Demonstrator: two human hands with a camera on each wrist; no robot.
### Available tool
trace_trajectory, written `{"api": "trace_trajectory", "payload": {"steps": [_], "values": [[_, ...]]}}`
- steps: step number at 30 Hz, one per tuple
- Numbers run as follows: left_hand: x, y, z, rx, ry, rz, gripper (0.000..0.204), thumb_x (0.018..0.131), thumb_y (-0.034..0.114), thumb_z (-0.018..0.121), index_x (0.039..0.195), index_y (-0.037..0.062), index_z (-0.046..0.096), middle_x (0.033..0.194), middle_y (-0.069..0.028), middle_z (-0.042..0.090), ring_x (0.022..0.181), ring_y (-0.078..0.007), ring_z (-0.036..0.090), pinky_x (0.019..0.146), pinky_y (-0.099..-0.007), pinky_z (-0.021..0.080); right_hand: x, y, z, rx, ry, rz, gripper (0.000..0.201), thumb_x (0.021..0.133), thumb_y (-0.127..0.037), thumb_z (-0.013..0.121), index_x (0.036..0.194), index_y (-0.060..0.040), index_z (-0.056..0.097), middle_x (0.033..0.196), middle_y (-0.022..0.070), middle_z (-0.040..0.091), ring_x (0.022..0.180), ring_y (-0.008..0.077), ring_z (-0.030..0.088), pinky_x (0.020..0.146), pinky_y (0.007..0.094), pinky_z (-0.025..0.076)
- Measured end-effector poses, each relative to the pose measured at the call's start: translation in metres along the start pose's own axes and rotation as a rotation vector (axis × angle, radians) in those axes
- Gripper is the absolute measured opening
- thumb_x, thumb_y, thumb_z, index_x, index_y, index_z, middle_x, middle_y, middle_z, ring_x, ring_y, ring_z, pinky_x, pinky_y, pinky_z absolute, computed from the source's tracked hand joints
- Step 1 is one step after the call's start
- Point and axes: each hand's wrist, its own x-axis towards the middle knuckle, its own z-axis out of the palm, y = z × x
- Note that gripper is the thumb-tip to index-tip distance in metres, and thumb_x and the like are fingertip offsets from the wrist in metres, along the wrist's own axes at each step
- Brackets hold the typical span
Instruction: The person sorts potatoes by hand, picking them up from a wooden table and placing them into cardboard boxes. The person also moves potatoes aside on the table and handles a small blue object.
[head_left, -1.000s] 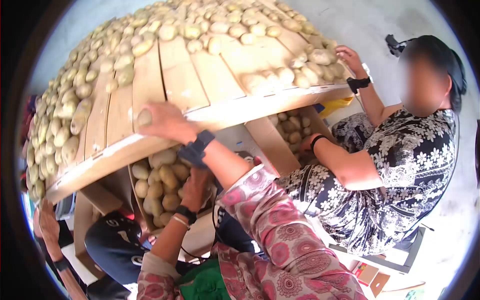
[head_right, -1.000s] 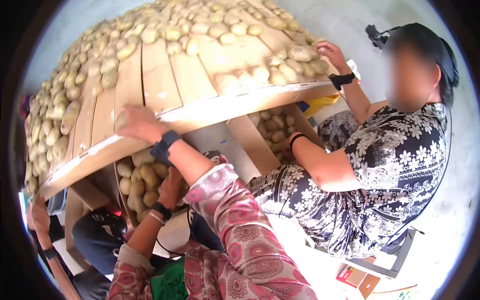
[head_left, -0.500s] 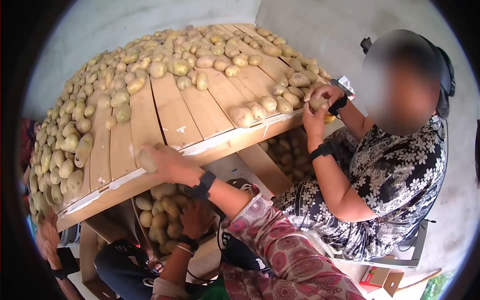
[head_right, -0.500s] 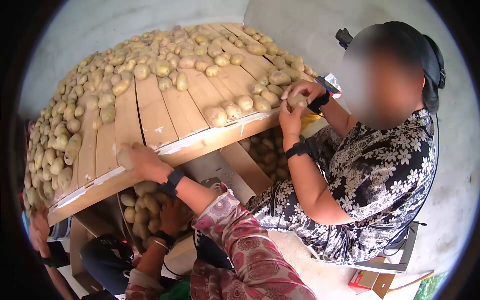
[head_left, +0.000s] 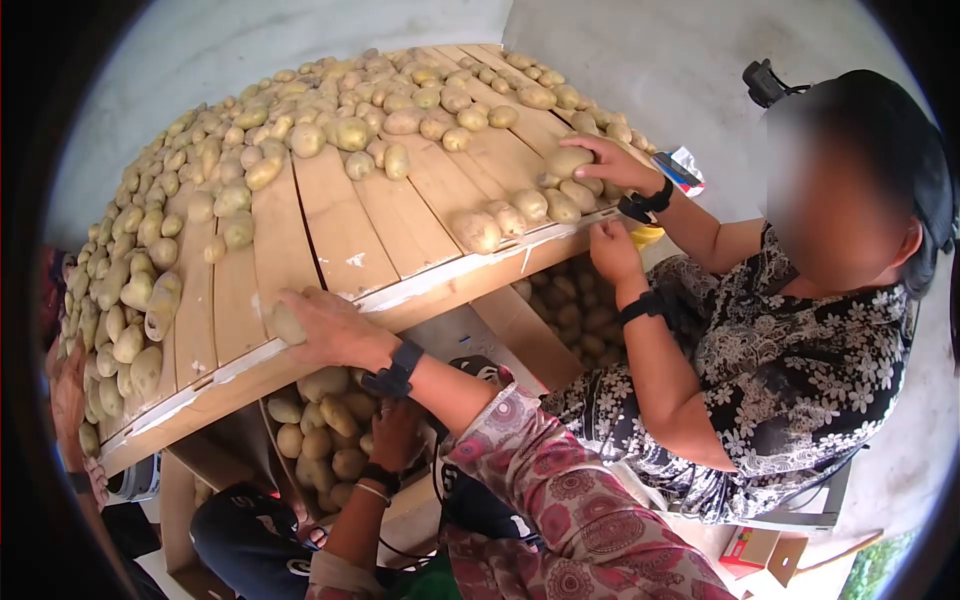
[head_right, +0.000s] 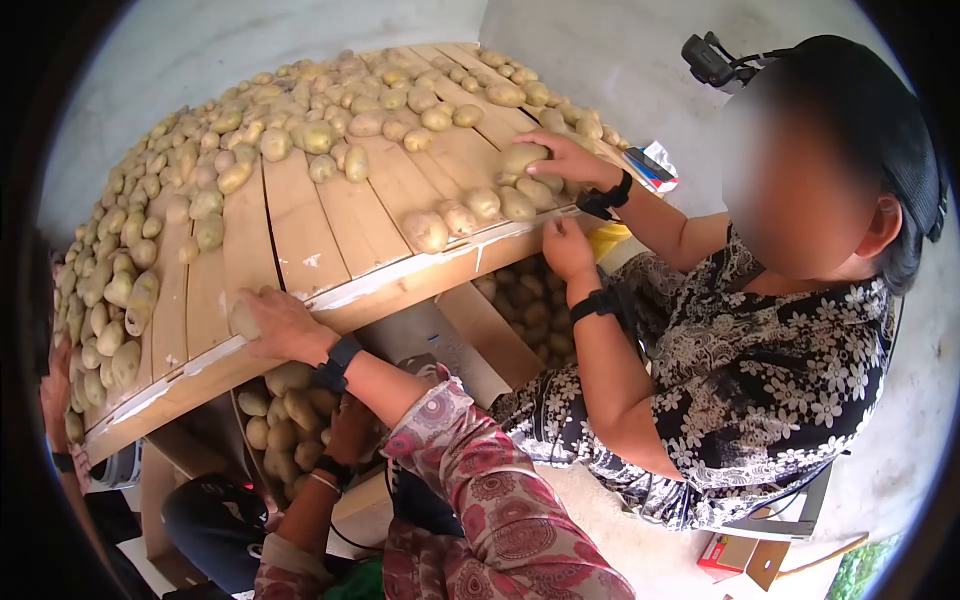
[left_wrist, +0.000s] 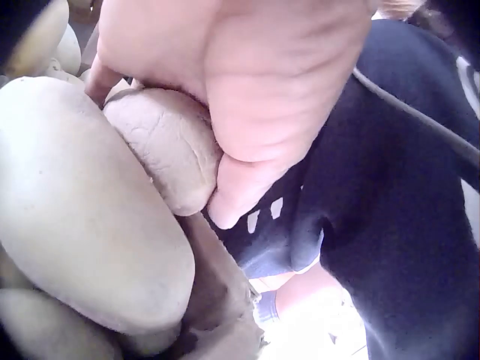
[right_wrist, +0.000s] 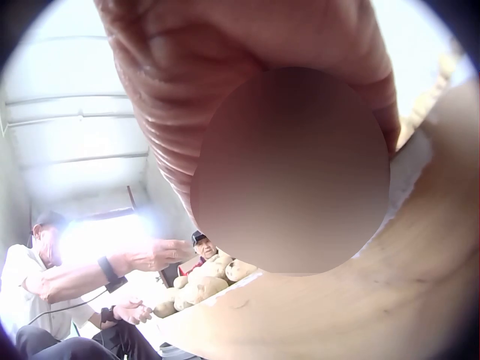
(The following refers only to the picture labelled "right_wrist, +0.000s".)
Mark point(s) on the person's right hand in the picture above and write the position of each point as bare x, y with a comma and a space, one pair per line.
195, 75

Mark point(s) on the pile of potatoes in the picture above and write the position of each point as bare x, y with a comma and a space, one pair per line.
202, 285

